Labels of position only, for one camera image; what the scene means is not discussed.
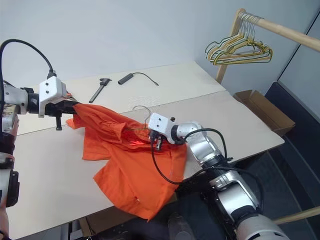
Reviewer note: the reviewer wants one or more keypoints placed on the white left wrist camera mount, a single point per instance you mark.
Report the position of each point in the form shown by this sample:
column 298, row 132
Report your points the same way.
column 51, row 88

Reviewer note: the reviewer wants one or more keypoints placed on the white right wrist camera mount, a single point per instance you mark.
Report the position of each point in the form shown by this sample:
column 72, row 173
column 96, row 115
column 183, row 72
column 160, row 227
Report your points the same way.
column 160, row 123

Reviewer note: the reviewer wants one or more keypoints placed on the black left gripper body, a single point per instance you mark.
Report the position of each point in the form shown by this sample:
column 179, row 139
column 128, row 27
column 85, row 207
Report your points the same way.
column 56, row 107

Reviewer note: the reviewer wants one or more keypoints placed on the metal table leg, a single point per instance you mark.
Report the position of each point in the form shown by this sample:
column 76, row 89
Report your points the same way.
column 73, row 231

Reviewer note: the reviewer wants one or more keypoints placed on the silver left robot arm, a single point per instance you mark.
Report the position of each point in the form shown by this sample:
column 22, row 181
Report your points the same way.
column 12, row 97

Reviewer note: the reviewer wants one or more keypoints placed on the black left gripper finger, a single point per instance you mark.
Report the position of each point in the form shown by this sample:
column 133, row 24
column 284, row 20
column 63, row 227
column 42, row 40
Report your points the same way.
column 70, row 98

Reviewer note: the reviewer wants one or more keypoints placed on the open flat cardboard box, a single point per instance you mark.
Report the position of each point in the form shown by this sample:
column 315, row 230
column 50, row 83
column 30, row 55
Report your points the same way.
column 272, row 112

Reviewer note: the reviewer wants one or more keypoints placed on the bunch of hangers on rack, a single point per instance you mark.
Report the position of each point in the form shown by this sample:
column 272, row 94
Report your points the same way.
column 270, row 53

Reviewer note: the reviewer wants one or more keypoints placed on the bare person forearm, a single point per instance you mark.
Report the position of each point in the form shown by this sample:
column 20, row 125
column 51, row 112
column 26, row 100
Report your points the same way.
column 3, row 220

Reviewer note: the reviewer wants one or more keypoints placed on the dark rounded shape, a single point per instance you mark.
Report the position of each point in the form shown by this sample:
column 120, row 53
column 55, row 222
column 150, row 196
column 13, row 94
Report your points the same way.
column 181, row 226

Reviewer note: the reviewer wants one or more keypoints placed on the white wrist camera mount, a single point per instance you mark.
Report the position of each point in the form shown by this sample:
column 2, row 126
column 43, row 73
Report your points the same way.
column 51, row 88
column 160, row 123

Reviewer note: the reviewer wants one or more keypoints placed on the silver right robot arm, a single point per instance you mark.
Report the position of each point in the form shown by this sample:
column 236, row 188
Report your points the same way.
column 225, row 185

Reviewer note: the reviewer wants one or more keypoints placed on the orange shirt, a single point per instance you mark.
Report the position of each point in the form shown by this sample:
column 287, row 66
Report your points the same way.
column 135, row 165

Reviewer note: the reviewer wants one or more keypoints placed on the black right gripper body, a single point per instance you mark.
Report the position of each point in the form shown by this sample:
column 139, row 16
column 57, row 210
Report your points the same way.
column 157, row 141

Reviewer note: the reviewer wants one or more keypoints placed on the wooden floor bar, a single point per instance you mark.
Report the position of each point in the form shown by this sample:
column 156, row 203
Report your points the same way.
column 300, row 214

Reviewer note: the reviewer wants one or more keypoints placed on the wooden clothes rack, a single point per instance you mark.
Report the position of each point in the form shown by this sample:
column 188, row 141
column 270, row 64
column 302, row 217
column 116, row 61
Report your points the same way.
column 280, row 28

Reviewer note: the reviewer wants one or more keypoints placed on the black caliper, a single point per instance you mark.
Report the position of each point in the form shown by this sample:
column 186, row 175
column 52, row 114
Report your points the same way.
column 97, row 92

